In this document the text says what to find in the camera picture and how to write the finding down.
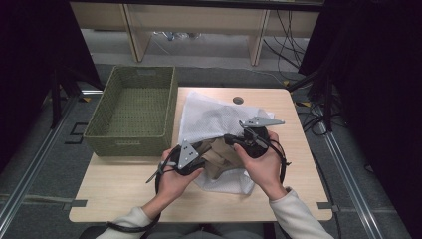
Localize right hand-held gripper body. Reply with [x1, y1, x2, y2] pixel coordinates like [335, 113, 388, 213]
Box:
[239, 116, 286, 159]

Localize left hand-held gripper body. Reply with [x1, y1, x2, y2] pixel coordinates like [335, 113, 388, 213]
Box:
[170, 139, 207, 177]

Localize beige garment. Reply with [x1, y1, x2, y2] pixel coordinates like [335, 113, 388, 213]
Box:
[198, 137, 247, 180]

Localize white mesh laundry bag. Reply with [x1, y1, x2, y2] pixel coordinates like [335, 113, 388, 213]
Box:
[177, 91, 277, 196]

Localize green woven basket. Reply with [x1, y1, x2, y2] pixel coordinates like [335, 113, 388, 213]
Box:
[83, 65, 179, 157]

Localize person's right hand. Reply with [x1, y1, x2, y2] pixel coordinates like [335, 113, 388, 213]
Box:
[233, 129, 288, 201]

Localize person's left hand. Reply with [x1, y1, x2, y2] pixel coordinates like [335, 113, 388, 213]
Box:
[155, 147, 205, 208]

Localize person's lap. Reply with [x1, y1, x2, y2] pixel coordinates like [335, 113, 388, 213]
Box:
[145, 222, 267, 239]

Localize black metal stand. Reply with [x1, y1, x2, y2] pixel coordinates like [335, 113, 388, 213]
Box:
[287, 71, 334, 133]
[49, 64, 104, 129]

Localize clear plastic bottles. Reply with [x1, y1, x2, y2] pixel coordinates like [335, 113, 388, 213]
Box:
[153, 31, 202, 42]

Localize beige wooden desk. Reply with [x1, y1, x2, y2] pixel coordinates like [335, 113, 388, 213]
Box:
[70, 1, 321, 67]

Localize black curtain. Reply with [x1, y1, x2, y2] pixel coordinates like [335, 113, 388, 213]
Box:
[0, 0, 103, 173]
[298, 0, 422, 239]

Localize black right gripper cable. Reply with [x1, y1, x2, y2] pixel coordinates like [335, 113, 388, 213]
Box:
[268, 138, 292, 185]

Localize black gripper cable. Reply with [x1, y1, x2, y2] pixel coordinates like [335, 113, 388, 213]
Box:
[268, 138, 292, 185]
[105, 147, 182, 233]

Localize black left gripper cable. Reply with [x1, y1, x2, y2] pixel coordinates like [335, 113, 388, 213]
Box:
[105, 147, 182, 233]

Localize metal floor rail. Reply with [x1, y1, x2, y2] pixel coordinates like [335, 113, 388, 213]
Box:
[316, 109, 386, 239]
[0, 89, 103, 233]

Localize bundle of black floor cables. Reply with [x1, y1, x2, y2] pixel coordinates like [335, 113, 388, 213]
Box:
[263, 9, 308, 73]

